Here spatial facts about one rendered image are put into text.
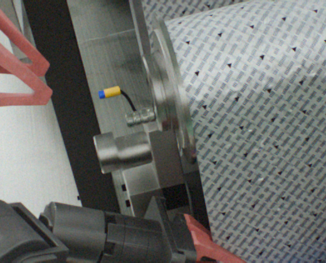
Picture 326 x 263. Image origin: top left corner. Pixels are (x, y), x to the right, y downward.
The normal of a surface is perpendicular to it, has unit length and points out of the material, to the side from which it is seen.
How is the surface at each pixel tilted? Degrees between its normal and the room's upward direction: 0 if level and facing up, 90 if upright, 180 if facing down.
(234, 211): 90
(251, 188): 90
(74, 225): 48
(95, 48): 0
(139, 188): 0
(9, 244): 12
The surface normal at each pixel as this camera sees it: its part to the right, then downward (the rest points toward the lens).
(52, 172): -0.18, -0.84
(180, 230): 0.33, -0.85
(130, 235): 0.37, -0.38
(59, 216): 0.37, -0.62
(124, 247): 0.33, -0.05
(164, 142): 0.18, 0.48
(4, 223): 0.05, -0.82
